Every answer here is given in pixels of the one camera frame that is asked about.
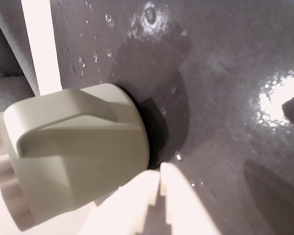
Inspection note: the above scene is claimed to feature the grey fabric sofa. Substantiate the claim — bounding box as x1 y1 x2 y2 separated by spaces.
0 0 41 116

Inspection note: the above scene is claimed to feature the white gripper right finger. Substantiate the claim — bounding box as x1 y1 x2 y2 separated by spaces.
160 163 221 235

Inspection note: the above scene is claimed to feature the dark glossy table mat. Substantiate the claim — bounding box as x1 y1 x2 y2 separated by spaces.
50 0 294 235

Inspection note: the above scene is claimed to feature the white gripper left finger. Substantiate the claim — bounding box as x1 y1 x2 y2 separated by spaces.
77 170 161 235

